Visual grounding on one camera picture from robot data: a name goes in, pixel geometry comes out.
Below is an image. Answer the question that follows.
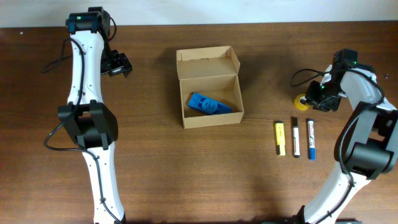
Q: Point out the yellow highlighter pen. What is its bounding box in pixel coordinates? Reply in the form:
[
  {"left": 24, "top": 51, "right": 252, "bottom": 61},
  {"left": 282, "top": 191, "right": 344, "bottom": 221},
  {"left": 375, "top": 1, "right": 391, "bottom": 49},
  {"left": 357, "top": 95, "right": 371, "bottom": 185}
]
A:
[{"left": 275, "top": 121, "right": 286, "bottom": 156}]

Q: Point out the yellow adhesive tape roll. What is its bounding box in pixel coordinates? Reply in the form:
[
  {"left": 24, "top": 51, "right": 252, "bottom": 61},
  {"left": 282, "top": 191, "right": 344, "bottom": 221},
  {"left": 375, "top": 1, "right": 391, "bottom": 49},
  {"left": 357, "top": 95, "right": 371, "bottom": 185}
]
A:
[{"left": 294, "top": 93, "right": 312, "bottom": 111}]

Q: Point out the white marker black cap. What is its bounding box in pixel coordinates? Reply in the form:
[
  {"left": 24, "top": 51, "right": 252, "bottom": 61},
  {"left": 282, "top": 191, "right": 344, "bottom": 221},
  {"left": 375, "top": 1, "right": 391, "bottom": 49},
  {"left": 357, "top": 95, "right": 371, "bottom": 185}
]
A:
[{"left": 292, "top": 117, "right": 300, "bottom": 158}]

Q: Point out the white marker blue cap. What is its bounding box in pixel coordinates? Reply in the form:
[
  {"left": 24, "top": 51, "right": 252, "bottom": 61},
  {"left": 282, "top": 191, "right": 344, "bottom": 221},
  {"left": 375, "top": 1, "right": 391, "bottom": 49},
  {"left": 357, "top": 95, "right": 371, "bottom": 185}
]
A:
[{"left": 307, "top": 119, "right": 316, "bottom": 161}]

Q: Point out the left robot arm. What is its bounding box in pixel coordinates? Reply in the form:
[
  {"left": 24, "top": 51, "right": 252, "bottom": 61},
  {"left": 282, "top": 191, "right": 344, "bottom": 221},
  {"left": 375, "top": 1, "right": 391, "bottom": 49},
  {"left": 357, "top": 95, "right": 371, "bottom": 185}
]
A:
[{"left": 58, "top": 7, "right": 132, "bottom": 223}]

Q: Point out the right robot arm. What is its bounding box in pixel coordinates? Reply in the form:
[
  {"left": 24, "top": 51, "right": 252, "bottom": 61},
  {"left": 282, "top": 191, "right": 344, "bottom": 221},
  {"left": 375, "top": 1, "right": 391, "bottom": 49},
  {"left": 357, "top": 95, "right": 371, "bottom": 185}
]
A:
[{"left": 289, "top": 49, "right": 397, "bottom": 223}]

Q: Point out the brown cardboard box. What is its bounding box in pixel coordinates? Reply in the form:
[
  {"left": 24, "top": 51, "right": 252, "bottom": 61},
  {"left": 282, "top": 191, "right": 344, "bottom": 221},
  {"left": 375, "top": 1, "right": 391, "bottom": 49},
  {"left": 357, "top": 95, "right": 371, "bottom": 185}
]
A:
[{"left": 176, "top": 46, "right": 244, "bottom": 129}]

